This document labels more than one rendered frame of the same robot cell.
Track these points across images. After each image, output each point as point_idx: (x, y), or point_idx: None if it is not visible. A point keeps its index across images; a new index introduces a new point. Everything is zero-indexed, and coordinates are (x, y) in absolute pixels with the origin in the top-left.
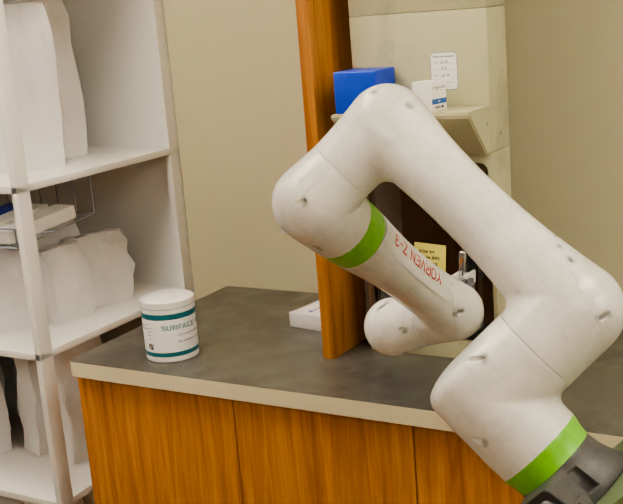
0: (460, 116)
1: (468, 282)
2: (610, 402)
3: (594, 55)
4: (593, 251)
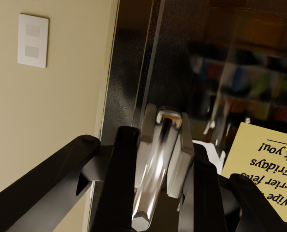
0: None
1: (85, 192)
2: None
3: (81, 201)
4: (107, 26)
